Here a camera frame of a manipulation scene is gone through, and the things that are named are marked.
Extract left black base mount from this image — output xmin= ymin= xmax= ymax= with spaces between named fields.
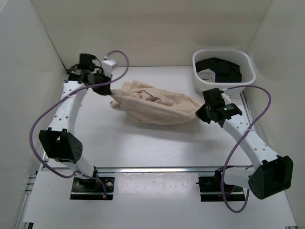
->
xmin=70 ymin=174 xmax=115 ymax=200

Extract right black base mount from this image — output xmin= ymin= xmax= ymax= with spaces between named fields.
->
xmin=196 ymin=167 xmax=245 ymax=202

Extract white plastic basket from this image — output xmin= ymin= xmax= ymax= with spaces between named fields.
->
xmin=192 ymin=48 xmax=256 ymax=96

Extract white front cover plate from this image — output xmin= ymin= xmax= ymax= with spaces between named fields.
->
xmin=24 ymin=172 xmax=296 ymax=229

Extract black trousers in basket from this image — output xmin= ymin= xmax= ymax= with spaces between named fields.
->
xmin=195 ymin=57 xmax=242 ymax=83

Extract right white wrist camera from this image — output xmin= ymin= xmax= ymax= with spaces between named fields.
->
xmin=222 ymin=93 xmax=232 ymax=104

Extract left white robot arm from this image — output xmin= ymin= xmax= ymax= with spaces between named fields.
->
xmin=39 ymin=53 xmax=117 ymax=191

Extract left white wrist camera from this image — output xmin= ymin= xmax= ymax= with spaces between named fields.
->
xmin=101 ymin=56 xmax=118 ymax=78

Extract beige trousers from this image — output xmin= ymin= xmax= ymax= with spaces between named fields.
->
xmin=111 ymin=80 xmax=203 ymax=125

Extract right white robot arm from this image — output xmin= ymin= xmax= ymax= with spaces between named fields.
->
xmin=196 ymin=88 xmax=294 ymax=199

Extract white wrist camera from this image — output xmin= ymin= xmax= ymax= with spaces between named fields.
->
xmin=101 ymin=56 xmax=118 ymax=78
xmin=222 ymin=93 xmax=232 ymax=104

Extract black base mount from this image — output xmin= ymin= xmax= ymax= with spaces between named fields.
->
xmin=196 ymin=167 xmax=245 ymax=202
xmin=70 ymin=174 xmax=115 ymax=200

